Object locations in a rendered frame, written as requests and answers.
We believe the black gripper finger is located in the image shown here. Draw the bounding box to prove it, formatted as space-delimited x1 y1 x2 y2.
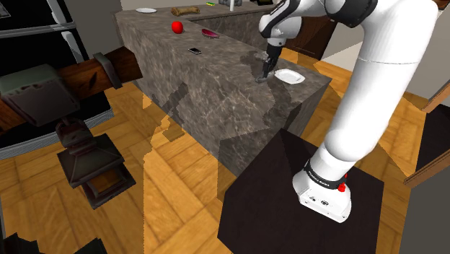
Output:
255 58 276 84

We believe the dark wooden pedestal table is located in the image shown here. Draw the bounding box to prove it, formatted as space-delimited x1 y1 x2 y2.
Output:
0 46 144 211

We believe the dark brown wooden cabinet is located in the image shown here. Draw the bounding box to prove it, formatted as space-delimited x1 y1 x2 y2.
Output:
283 14 338 61

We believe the brown bread loaf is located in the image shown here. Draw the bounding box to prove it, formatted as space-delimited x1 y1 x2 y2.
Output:
170 6 201 17

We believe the dark robot stand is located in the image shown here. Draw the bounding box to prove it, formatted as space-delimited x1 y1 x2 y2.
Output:
217 128 385 254

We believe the black shelving unit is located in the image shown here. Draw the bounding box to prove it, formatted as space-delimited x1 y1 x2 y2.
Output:
0 0 115 161

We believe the white square plate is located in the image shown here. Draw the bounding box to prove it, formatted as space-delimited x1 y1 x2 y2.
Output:
274 69 306 85

